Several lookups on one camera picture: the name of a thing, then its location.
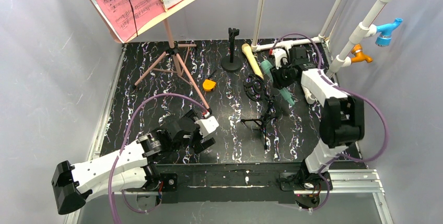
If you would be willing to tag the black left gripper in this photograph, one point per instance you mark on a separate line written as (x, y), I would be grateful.
(198, 138)

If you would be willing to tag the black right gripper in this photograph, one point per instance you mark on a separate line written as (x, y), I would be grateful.
(283, 78)

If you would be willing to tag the green microphone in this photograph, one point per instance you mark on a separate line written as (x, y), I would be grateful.
(286, 95)

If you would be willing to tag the small black tripod stand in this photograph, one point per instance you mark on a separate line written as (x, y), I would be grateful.
(256, 90)

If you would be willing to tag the cream yellow microphone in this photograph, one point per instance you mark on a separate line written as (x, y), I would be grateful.
(247, 51)

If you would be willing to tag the black microphone stand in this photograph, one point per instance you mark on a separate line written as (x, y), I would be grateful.
(231, 63)

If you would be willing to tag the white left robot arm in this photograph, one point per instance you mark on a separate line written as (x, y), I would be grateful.
(133, 167)

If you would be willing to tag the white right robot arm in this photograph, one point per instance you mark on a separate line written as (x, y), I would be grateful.
(342, 117)

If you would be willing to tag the orange tape measure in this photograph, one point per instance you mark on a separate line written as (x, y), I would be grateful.
(209, 85)

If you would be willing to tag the orange pipe fitting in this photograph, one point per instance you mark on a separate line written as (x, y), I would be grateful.
(359, 55)

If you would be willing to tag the blue pipe fitting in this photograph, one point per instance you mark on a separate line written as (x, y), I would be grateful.
(385, 32)

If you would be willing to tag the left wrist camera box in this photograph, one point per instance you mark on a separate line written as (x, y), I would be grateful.
(207, 126)

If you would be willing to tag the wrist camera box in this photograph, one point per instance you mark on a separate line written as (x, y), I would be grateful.
(280, 56)
(207, 126)

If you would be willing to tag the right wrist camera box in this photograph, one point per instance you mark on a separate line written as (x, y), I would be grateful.
(280, 56)

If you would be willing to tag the right robot arm base mount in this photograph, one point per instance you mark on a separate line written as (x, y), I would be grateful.
(314, 188)

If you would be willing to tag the white PVC pipe frame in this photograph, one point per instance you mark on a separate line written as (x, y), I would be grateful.
(396, 79)

